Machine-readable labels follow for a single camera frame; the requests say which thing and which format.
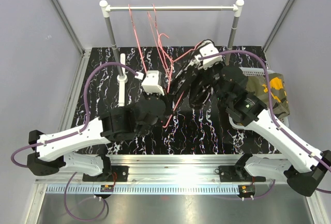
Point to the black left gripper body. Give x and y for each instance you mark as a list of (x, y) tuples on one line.
[(168, 111)]

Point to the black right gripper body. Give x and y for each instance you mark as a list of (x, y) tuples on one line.
[(214, 74)]

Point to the black white patterned trousers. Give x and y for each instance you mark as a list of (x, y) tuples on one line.
[(185, 81)]

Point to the pink wire hanger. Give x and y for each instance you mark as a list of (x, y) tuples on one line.
[(171, 61), (155, 33), (137, 39)]

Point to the camouflage olive yellow trousers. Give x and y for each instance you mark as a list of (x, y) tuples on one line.
[(258, 86)]

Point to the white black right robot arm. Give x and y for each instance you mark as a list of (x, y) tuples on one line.
[(303, 167)]

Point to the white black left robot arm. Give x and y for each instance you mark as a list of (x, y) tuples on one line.
[(57, 151)]

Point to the white plastic laundry basket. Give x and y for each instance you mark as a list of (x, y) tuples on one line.
[(254, 72)]

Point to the white metal clothes rack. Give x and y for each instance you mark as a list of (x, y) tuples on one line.
[(107, 9)]

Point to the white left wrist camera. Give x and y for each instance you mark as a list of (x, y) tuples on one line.
[(151, 82)]

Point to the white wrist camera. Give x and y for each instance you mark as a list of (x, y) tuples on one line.
[(151, 82), (209, 50)]

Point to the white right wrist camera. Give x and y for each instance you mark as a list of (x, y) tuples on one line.
[(209, 50)]

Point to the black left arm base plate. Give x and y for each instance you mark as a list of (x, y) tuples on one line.
[(117, 173)]

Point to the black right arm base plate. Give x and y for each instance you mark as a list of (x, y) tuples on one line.
[(227, 173)]

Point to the white slotted cable duct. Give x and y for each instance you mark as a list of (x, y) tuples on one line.
[(145, 189)]

